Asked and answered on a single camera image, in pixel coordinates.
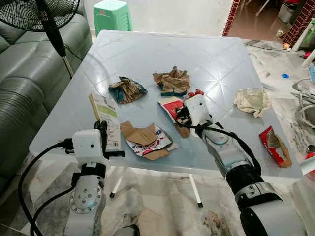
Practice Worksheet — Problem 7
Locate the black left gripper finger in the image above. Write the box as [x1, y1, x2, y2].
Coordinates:
[95, 120, 109, 148]

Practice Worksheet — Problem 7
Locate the white green carton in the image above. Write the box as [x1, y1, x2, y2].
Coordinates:
[89, 92, 122, 151]

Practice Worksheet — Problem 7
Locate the crumpled red wrapper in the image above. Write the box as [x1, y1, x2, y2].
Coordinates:
[186, 88, 204, 100]

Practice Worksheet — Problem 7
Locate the crumpled brown teal paper bag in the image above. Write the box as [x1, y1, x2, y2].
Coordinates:
[108, 76, 148, 104]

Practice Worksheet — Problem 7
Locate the crumpled beige paper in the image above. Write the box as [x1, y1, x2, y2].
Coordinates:
[233, 88, 272, 118]

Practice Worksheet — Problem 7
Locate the grey-green leather sofa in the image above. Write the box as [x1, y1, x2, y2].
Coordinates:
[0, 5, 93, 192]

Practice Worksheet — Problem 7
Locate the torn red carton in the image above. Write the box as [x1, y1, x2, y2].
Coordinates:
[259, 126, 293, 168]

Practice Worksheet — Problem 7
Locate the blue print baby bouncer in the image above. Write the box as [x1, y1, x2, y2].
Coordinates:
[294, 64, 315, 128]

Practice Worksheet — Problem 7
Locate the green plastic stool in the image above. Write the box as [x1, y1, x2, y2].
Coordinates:
[93, 0, 132, 36]

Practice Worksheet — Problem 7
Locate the small white stool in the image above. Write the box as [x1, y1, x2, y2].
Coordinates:
[293, 17, 315, 67]

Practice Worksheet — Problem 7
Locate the black standing fan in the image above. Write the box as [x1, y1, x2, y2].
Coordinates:
[0, 0, 81, 78]

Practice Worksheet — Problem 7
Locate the grey plastic container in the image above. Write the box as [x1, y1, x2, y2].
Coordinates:
[277, 0, 298, 24]

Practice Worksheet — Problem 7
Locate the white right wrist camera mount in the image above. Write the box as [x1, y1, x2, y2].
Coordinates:
[185, 94, 213, 127]

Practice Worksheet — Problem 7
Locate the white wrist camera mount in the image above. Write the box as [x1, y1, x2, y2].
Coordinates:
[72, 129, 105, 166]
[185, 94, 213, 127]

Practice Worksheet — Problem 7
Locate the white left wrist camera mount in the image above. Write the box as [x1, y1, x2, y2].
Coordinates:
[72, 129, 105, 166]

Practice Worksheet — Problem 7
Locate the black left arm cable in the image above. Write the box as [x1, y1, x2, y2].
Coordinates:
[18, 139, 74, 236]

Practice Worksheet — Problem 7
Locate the thin black floor cable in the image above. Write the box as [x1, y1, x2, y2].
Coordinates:
[245, 43, 286, 51]

